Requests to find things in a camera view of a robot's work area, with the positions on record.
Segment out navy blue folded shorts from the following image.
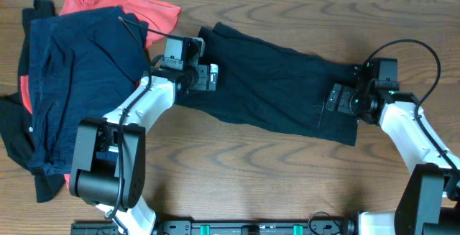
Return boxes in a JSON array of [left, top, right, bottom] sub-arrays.
[[28, 7, 147, 175]]

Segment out red-orange garment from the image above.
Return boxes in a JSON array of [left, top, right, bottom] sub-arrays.
[[19, 0, 183, 189]]

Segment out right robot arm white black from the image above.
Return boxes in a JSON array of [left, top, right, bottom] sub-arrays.
[[326, 79, 459, 234]]

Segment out black shorts with white lining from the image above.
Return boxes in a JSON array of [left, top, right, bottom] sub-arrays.
[[178, 23, 360, 146]]

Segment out black garment under pile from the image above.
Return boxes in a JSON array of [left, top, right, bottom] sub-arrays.
[[1, 0, 65, 203]]

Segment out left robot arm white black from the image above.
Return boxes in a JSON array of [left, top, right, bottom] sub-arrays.
[[69, 64, 219, 234]]

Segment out black mounting rail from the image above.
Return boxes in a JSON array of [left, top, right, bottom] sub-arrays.
[[70, 219, 360, 235]]

